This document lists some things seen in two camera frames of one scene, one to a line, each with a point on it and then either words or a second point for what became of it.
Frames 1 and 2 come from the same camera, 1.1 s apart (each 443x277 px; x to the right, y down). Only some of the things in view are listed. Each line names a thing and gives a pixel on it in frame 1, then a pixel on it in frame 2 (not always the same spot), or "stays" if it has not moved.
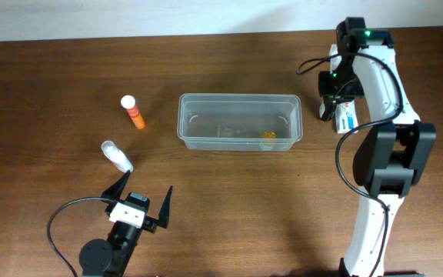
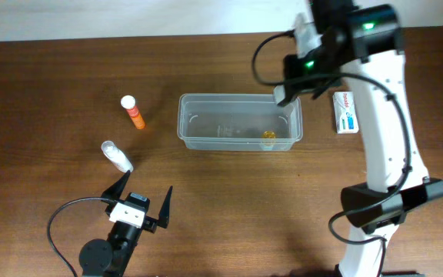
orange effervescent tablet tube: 128,103 stays
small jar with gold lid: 268,138 stays
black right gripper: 329,106 -> 296,85
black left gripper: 149,221 stays
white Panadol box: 346,118 stays
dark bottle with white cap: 328,108 -> 283,94
